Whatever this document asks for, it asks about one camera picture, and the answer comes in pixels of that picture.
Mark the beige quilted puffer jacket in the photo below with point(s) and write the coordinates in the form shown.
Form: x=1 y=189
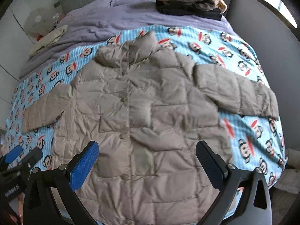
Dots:
x=147 y=107

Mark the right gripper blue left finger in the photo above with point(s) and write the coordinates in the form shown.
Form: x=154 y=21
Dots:
x=71 y=176

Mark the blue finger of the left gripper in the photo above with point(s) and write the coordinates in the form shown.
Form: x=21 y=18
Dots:
x=32 y=158
x=13 y=154

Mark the cream cloth on bedside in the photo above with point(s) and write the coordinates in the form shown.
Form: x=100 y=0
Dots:
x=50 y=39

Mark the white standing fan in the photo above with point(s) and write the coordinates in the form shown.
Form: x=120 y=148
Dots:
x=41 y=21

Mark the purple duvet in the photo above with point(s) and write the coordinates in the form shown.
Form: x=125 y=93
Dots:
x=102 y=19

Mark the folded black garment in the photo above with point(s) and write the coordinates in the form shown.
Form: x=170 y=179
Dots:
x=180 y=9

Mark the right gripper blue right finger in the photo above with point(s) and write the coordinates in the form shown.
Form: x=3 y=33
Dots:
x=215 y=167

